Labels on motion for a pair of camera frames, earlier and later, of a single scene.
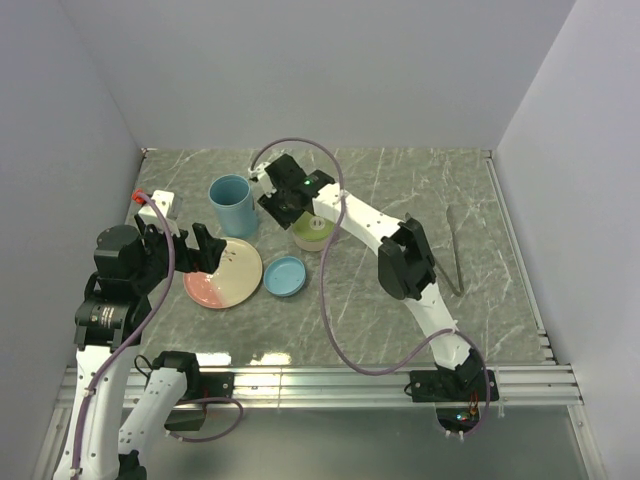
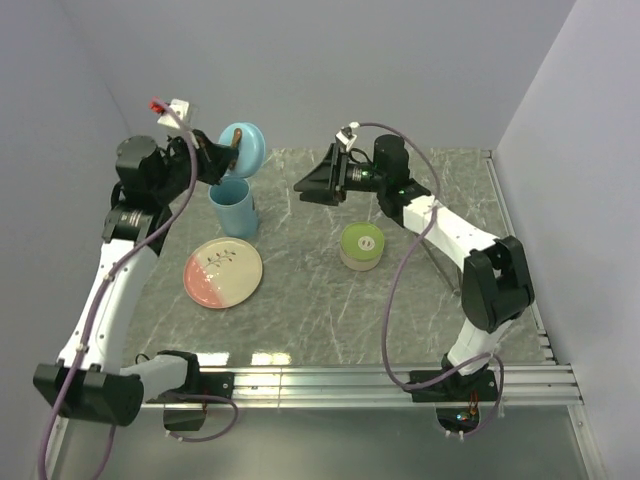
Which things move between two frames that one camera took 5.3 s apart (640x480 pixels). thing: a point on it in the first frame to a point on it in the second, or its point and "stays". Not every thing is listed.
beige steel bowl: x=311 y=246 to x=359 y=265
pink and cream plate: x=235 y=280 stays
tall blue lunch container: x=233 y=201 stays
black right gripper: x=269 y=204 to x=327 y=183
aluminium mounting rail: x=335 y=386 stays
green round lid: x=311 y=227 to x=362 y=241
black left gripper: x=206 y=257 to x=214 y=158
